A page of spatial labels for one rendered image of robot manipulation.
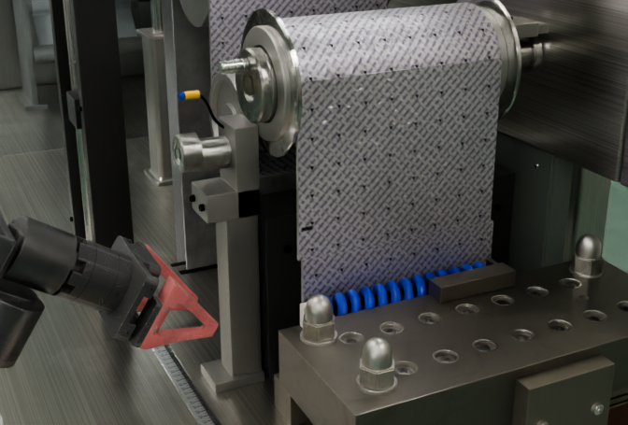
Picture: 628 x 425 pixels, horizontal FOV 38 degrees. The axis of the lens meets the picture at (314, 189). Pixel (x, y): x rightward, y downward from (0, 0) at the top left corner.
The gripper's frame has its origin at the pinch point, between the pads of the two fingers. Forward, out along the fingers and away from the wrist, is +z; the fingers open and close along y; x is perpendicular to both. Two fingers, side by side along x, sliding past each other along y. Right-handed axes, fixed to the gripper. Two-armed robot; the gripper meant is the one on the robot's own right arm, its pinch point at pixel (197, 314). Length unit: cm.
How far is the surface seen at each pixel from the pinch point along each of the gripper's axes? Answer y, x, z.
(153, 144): -78, 3, 19
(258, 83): -3.7, 22.5, -4.4
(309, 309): 7.2, 6.3, 6.3
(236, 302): -8.0, 0.3, 8.1
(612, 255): -161, 28, 239
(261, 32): -6.2, 26.9, -5.6
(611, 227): -182, 38, 255
